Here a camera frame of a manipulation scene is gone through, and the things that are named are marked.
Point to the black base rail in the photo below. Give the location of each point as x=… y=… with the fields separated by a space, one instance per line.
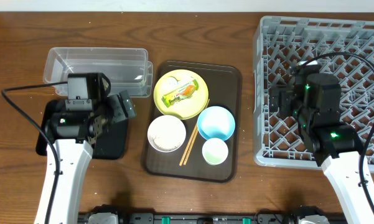
x=111 y=214

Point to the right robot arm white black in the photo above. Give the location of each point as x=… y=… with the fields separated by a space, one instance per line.
x=314 y=102

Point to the blue bowl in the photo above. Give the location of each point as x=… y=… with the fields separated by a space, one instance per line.
x=216 y=122

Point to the white tissue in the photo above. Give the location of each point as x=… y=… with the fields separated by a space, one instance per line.
x=172 y=82

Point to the brown serving tray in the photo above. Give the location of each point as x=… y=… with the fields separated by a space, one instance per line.
x=224 y=88

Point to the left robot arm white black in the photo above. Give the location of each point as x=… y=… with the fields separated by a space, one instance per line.
x=71 y=139

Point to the green snack wrapper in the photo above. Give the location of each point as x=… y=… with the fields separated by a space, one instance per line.
x=180 y=93

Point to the grey dishwasher rack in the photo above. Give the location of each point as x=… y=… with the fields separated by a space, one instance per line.
x=285 y=49

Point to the rice grains pile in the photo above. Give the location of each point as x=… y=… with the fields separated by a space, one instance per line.
x=165 y=143

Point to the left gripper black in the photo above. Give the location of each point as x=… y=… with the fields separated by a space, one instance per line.
x=124 y=106

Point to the small white green cup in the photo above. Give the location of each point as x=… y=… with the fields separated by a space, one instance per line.
x=215 y=151

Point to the clear plastic bin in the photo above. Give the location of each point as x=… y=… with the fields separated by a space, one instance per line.
x=127 y=68

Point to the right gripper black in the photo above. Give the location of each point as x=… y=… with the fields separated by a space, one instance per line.
x=287 y=96

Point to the white bowl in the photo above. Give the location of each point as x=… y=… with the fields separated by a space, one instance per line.
x=166 y=125

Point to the yellow plate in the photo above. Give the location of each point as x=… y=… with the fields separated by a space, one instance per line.
x=187 y=108

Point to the black tray bin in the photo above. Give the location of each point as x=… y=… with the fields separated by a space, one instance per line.
x=111 y=145

